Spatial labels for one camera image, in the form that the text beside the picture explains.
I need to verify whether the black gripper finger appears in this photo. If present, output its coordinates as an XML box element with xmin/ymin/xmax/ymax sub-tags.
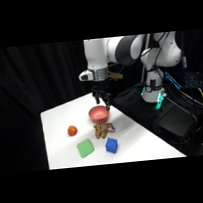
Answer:
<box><xmin>93</xmin><ymin>93</ymin><xmax>104</xmax><ymax>106</ymax></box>
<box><xmin>103</xmin><ymin>95</ymin><xmax>113</xmax><ymax>111</ymax></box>

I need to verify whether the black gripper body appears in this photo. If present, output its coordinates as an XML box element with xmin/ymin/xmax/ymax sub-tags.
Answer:
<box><xmin>90</xmin><ymin>79</ymin><xmax>112</xmax><ymax>103</ymax></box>

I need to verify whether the blue cube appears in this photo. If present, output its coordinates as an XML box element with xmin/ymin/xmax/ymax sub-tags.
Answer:
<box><xmin>104</xmin><ymin>136</ymin><xmax>121</xmax><ymax>155</ymax></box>

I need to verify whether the pink bowl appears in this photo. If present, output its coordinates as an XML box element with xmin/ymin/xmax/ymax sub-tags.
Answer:
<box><xmin>87</xmin><ymin>105</ymin><xmax>111</xmax><ymax>125</ymax></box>

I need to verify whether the black robot stand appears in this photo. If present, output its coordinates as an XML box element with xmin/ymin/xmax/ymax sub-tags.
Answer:
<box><xmin>111</xmin><ymin>79</ymin><xmax>199</xmax><ymax>145</ymax></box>

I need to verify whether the striped tiger plush toy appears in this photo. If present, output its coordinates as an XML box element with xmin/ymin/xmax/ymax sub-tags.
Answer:
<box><xmin>93</xmin><ymin>121</ymin><xmax>117</xmax><ymax>140</ymax></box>

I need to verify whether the red tomato toy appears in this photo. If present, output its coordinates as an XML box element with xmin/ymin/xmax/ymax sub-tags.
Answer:
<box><xmin>67</xmin><ymin>124</ymin><xmax>80</xmax><ymax>138</ymax></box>

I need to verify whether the green block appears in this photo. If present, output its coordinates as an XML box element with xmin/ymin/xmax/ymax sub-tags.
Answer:
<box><xmin>75</xmin><ymin>137</ymin><xmax>97</xmax><ymax>159</ymax></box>

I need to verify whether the green base light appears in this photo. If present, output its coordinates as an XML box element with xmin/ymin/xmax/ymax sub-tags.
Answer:
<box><xmin>140</xmin><ymin>84</ymin><xmax>169</xmax><ymax>113</ymax></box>

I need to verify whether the black curtain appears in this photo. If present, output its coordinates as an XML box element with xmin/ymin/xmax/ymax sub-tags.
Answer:
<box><xmin>0</xmin><ymin>28</ymin><xmax>203</xmax><ymax>176</ymax></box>

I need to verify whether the blue electronics board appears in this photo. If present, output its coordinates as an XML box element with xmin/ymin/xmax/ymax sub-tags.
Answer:
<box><xmin>163</xmin><ymin>67</ymin><xmax>203</xmax><ymax>92</ymax></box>

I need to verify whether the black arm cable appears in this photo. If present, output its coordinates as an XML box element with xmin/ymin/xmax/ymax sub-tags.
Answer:
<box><xmin>136</xmin><ymin>32</ymin><xmax>174</xmax><ymax>87</ymax></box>

